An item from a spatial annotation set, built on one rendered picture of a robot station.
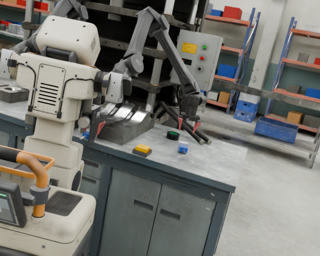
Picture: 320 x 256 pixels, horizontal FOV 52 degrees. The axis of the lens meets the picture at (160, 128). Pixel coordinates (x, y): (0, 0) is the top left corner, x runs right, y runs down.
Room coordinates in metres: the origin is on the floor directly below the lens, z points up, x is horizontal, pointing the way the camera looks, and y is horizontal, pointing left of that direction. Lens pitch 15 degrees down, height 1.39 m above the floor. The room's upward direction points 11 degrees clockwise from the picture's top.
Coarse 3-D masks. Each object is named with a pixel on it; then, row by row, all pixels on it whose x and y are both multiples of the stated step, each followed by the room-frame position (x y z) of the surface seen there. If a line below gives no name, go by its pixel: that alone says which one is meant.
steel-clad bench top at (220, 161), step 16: (0, 112) 1.81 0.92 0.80; (16, 112) 1.87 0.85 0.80; (80, 128) 1.82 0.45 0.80; (160, 128) 2.17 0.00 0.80; (112, 144) 1.66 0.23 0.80; (128, 144) 1.71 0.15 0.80; (144, 144) 1.76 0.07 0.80; (160, 144) 1.82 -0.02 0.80; (176, 144) 1.88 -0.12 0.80; (192, 144) 1.95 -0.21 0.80; (208, 144) 2.02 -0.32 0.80; (224, 144) 2.09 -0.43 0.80; (160, 160) 1.57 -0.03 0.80; (176, 160) 1.62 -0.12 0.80; (192, 160) 1.66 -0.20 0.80; (208, 160) 1.72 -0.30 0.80; (224, 160) 1.77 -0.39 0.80; (240, 160) 1.83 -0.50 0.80; (208, 176) 1.48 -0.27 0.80; (224, 176) 1.52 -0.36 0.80
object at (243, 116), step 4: (236, 112) 7.11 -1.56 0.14; (240, 112) 7.08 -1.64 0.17; (244, 112) 7.04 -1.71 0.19; (248, 112) 7.01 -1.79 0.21; (256, 112) 7.31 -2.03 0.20; (236, 116) 7.10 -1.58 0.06; (240, 116) 7.07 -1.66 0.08; (244, 116) 7.04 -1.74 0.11; (248, 116) 7.01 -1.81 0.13; (252, 116) 6.99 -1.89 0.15; (244, 120) 7.03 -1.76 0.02; (248, 120) 7.01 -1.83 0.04; (252, 120) 7.13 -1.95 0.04
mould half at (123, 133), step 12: (108, 108) 1.99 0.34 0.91; (120, 108) 1.99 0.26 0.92; (108, 120) 1.78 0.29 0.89; (132, 120) 1.89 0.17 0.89; (144, 120) 1.95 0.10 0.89; (108, 132) 1.69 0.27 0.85; (120, 132) 1.67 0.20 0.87; (132, 132) 1.78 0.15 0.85; (144, 132) 1.99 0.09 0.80; (120, 144) 1.67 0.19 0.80
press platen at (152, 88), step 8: (96, 64) 3.01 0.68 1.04; (104, 64) 3.14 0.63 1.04; (112, 64) 3.29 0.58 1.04; (144, 72) 3.15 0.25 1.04; (136, 80) 2.53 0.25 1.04; (144, 80) 2.59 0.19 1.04; (160, 80) 2.78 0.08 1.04; (168, 80) 2.90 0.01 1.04; (144, 88) 2.45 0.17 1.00; (152, 88) 2.40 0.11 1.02; (160, 88) 2.44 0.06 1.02
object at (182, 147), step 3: (180, 141) 1.78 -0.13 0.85; (183, 141) 1.79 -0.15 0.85; (180, 144) 1.76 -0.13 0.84; (183, 144) 1.76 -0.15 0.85; (186, 144) 1.76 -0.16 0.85; (177, 147) 1.79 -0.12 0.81; (180, 147) 1.72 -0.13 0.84; (183, 147) 1.72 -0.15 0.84; (186, 147) 1.73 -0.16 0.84; (177, 150) 1.76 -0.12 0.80; (180, 150) 1.72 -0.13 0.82; (183, 150) 1.70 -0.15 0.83; (186, 150) 1.72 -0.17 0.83; (183, 153) 1.67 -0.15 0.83
